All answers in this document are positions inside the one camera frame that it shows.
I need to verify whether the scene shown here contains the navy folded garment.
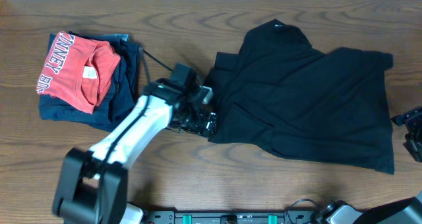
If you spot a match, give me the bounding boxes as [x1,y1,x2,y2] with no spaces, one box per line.
[38,36,140,132]

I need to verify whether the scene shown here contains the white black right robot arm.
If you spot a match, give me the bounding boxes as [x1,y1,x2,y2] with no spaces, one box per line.
[311,107,421,224]

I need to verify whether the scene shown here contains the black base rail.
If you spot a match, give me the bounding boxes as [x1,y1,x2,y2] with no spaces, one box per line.
[140,210,314,224]

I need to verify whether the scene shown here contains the folded blue jeans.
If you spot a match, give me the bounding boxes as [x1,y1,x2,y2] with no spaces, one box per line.
[93,34,130,42]

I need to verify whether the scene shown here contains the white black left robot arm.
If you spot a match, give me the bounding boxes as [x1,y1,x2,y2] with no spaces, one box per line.
[52,78,216,224]

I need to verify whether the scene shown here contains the red folded t-shirt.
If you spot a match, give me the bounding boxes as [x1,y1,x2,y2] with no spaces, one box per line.
[36,32,121,114]

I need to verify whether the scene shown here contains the black base cable loop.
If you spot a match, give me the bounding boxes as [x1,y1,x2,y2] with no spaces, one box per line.
[285,198,322,218]

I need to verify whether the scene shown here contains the black t-shirt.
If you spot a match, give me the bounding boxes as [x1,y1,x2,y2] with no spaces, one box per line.
[205,19,395,175]

